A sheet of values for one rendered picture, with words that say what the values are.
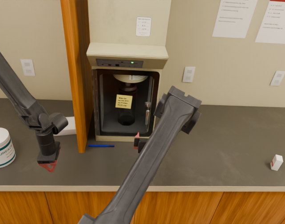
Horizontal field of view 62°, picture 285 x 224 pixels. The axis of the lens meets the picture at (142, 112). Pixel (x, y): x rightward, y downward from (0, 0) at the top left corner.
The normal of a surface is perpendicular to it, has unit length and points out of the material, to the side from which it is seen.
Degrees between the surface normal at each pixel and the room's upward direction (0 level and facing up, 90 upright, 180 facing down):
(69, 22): 90
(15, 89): 71
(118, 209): 29
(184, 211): 90
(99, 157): 0
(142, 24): 90
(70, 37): 90
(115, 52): 0
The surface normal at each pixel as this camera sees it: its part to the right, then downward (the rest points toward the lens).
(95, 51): 0.07, -0.80
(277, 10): 0.05, 0.59
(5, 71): 0.86, 0.06
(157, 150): 0.07, -0.41
